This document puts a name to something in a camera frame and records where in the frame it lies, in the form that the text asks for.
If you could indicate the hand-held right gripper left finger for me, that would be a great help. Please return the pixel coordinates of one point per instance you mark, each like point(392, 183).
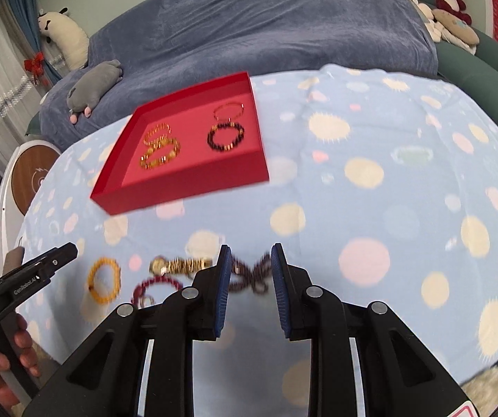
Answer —
point(223, 299)

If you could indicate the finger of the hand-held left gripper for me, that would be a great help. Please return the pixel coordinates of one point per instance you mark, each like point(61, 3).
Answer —
point(57, 256)

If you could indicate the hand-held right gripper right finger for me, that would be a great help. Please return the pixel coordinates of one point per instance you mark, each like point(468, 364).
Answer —
point(280, 299)

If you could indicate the gold wrist watch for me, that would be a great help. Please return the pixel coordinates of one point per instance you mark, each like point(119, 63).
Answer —
point(184, 265)

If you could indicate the red jewelry box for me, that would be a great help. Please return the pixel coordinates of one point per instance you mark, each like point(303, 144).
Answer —
point(188, 169)

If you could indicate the silver tinsel garland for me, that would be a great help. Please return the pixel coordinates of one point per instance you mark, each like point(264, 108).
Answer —
point(1, 104)

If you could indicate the grey plush toy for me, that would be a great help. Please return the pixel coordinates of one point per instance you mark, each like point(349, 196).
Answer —
point(92, 82)

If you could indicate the thin red bangle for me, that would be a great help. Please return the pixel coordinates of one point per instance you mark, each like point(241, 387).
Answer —
point(240, 107)

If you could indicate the red bow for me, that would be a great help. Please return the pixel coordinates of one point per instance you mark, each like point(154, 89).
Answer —
point(36, 63)

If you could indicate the white cow plush toy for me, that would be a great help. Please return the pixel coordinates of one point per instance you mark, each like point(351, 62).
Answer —
point(73, 39)

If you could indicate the white fluffy rug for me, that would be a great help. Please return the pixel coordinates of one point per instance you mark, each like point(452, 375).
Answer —
point(492, 378)

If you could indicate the blue curtain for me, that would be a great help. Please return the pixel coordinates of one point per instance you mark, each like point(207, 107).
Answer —
point(18, 4)

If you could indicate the blue sofa cover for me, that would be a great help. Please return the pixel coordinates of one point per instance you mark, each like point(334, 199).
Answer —
point(253, 30)

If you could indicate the green sofa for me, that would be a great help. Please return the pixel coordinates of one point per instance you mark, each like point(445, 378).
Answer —
point(470, 69)

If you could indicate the beige round plush cushion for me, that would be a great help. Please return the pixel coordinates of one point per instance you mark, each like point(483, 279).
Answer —
point(457, 28)

